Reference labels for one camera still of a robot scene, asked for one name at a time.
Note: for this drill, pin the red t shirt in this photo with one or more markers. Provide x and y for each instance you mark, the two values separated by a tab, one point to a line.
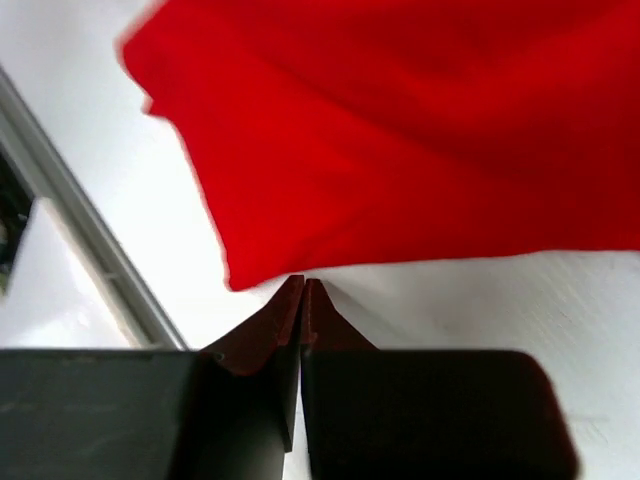
333	133

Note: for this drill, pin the aluminium table rail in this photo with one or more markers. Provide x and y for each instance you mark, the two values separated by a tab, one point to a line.
43	172

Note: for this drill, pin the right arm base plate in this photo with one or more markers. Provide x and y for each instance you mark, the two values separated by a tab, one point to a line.
16	203

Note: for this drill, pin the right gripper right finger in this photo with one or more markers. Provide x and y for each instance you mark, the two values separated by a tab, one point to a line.
424	414

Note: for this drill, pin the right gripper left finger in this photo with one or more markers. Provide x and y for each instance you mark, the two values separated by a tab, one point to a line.
224	412

